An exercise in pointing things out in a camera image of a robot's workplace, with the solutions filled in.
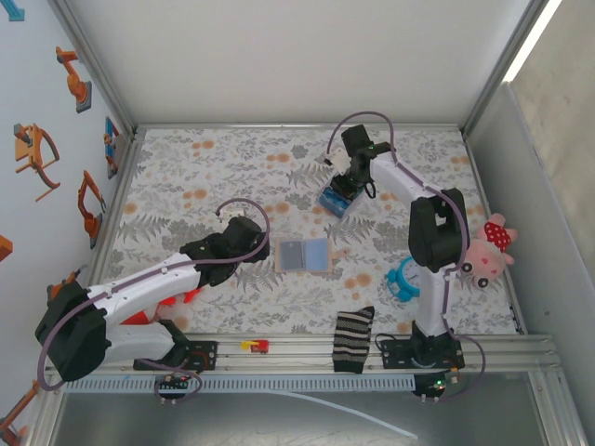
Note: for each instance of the aluminium corner post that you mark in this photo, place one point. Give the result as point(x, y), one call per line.
point(93, 65)
point(504, 65)

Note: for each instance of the beige leather card holder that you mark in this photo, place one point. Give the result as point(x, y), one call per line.
point(339, 254)

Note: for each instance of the floral table mat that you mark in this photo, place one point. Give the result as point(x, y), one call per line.
point(241, 162)

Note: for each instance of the bright light strip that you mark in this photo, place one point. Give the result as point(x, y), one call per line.
point(534, 42)

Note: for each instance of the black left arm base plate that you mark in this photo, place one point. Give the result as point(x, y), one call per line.
point(204, 355)

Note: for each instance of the pink plush toy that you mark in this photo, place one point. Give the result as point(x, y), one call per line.
point(488, 255)

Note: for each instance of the red plastic toy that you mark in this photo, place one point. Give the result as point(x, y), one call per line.
point(139, 318)

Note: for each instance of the aluminium front rail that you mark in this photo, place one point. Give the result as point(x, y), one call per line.
point(297, 360)

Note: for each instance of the white plastic tube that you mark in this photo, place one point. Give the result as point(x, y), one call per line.
point(353, 413)

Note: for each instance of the blue alarm clock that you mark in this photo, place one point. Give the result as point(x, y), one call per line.
point(404, 283)

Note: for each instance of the aluminium side rail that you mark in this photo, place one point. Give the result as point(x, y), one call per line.
point(114, 204)

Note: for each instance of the light blue credit card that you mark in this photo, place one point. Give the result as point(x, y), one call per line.
point(317, 255)

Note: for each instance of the aluminium back rail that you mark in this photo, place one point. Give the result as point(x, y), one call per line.
point(297, 126)

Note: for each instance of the dark grey credit card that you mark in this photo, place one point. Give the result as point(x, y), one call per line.
point(292, 255)

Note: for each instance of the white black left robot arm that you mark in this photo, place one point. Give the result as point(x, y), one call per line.
point(149, 283)

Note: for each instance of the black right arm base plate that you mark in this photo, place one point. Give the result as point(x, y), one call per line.
point(395, 355)

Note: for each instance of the blue card stack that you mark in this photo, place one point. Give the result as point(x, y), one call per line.
point(331, 203)

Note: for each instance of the black beige striped sock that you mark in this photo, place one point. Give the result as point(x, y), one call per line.
point(352, 339)

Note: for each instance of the orange block sticker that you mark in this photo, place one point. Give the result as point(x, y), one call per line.
point(4, 248)

